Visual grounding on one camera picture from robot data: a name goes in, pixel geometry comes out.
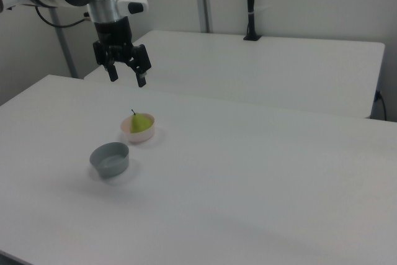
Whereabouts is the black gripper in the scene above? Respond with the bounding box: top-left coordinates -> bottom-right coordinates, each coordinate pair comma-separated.
92,16 -> 153,88

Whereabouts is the green pear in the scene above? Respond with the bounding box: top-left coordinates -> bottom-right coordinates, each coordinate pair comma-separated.
129,109 -> 153,134

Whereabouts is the pink bowl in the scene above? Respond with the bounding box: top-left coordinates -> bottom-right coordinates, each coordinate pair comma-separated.
120,112 -> 156,145

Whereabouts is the grey bowl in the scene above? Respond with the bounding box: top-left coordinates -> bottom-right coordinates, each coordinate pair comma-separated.
89,141 -> 130,179

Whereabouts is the white side table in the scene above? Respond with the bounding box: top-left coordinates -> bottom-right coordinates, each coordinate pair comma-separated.
83,30 -> 386,119

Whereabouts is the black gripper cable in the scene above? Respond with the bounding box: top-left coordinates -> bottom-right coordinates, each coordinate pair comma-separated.
35,6 -> 91,29

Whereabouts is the white cable tie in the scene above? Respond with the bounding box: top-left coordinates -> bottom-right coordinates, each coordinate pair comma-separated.
248,4 -> 271,17

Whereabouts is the black power cable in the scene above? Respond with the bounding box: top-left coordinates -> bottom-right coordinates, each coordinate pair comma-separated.
373,90 -> 388,121

